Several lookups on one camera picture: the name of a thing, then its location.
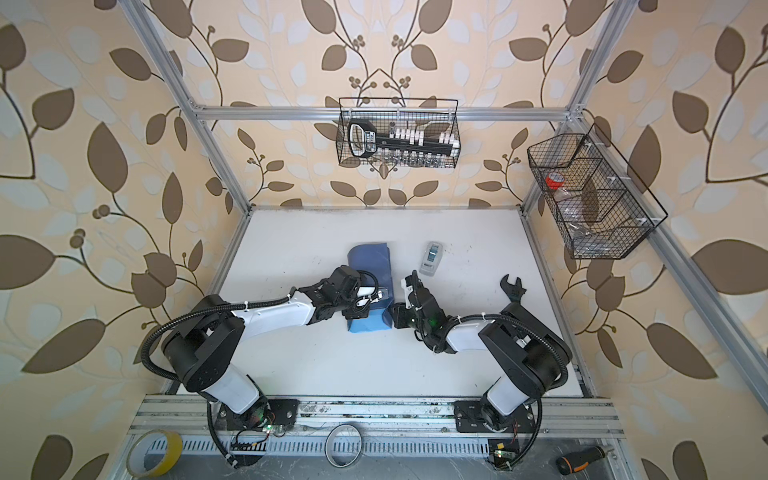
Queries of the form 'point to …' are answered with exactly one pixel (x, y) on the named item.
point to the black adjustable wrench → (514, 293)
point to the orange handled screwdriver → (575, 461)
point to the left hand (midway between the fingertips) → (367, 286)
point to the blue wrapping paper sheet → (373, 257)
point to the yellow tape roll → (172, 456)
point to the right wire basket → (601, 205)
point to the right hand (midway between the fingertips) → (391, 310)
